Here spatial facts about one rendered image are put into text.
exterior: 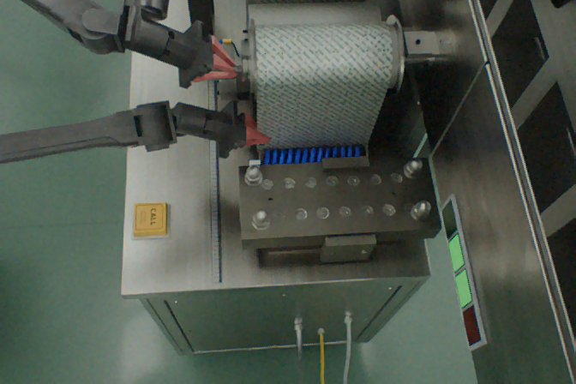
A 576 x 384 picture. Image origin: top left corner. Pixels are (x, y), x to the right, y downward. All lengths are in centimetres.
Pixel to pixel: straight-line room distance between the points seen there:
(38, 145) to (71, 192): 140
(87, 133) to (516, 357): 74
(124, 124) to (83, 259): 130
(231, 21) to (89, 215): 108
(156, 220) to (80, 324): 101
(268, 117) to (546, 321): 61
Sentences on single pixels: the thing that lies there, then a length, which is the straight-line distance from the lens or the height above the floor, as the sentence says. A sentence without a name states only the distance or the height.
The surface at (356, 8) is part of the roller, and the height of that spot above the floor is 123.
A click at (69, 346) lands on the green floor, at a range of 225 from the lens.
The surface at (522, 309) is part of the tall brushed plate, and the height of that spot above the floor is 136.
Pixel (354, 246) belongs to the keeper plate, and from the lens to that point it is 119.
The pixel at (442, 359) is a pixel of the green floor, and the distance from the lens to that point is 225.
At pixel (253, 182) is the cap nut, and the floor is 104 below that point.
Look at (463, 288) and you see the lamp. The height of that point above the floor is 119.
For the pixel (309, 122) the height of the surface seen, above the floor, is 113.
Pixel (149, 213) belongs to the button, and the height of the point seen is 92.
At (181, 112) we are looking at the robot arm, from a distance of 111.
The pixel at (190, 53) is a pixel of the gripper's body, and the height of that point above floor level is 133.
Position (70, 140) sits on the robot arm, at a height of 125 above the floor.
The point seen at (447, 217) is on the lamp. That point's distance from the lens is 107.
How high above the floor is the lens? 213
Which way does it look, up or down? 64 degrees down
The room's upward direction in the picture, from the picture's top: 7 degrees clockwise
